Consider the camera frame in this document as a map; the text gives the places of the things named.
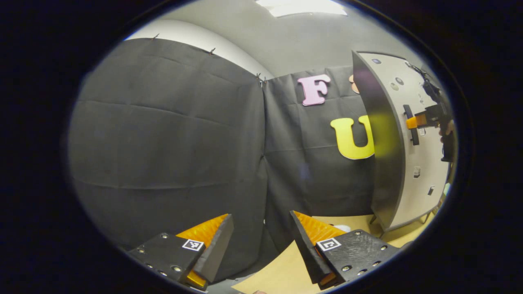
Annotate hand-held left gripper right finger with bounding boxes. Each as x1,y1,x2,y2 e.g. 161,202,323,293
289,210,403,290

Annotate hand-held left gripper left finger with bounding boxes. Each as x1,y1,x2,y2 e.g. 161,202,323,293
127,214,235,291

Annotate beige cabinet door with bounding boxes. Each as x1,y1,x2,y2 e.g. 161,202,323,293
359,52,452,230

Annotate grey cabinet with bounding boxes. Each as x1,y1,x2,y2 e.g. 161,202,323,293
351,50,452,238

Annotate black backdrop cloth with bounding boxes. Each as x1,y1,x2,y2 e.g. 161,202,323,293
67,38,378,282

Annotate large ceiling light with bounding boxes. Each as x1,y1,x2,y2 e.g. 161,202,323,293
255,0,348,18

